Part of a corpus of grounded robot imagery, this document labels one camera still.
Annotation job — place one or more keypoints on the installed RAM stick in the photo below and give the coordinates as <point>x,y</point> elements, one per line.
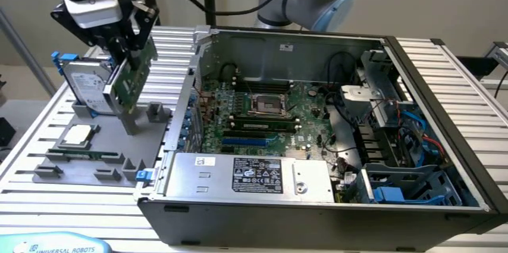
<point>261,125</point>

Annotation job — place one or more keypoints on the black expansion slot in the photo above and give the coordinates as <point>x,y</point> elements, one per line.
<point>244,133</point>

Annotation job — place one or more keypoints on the silver CPU chip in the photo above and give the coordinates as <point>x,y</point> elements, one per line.
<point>79,134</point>

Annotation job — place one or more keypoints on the blue teach pendant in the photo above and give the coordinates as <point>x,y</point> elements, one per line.
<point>51,242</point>

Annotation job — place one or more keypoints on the green motherboard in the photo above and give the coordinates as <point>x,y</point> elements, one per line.
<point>309,128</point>

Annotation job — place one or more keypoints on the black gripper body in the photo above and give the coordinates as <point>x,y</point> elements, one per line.
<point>112,31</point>

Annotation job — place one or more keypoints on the black desk object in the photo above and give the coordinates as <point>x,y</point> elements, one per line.
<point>5,131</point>

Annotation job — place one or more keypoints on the grey slanted metal pole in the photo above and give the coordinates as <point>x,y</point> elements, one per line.
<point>24,53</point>

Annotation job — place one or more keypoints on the blue case latch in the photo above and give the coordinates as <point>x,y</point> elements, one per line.
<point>143,175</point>

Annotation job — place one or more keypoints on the grey parts rack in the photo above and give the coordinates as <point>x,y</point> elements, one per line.
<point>99,143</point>

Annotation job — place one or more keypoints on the black RAM slots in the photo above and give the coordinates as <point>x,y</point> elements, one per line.
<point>264,86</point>

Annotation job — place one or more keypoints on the black open PC case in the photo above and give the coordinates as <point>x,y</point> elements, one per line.
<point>301,223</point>

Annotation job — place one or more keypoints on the silver power supply unit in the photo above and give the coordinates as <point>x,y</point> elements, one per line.
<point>221,178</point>

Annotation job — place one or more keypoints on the blue expansion slot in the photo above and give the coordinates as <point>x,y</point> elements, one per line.
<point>244,140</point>

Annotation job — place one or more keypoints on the aluminium rail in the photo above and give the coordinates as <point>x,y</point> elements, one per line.
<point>496,52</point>

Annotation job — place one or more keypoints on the metal drive bracket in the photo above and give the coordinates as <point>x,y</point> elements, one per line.
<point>372,92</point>

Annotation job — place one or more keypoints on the blue disk bay clip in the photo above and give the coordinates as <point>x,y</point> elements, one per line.
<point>388,196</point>

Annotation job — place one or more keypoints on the green RAM stick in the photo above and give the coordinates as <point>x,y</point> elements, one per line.
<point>79,155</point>

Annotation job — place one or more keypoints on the grey disk bay cage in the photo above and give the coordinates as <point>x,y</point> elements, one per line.
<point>428,181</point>

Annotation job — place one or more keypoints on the hard disk in blue carrier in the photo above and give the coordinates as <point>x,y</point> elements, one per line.
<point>89,86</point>

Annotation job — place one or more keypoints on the CPU socket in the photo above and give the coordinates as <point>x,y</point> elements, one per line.
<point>267,104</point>

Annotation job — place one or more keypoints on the green GPU card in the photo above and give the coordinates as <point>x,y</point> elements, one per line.
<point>132,83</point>

